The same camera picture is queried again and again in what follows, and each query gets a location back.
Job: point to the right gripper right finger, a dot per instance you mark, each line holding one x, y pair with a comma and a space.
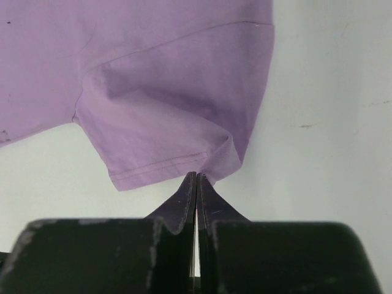
238, 255

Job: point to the purple t shirt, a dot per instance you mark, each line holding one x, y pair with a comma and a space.
160, 88

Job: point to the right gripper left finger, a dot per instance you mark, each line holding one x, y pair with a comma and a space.
107, 255

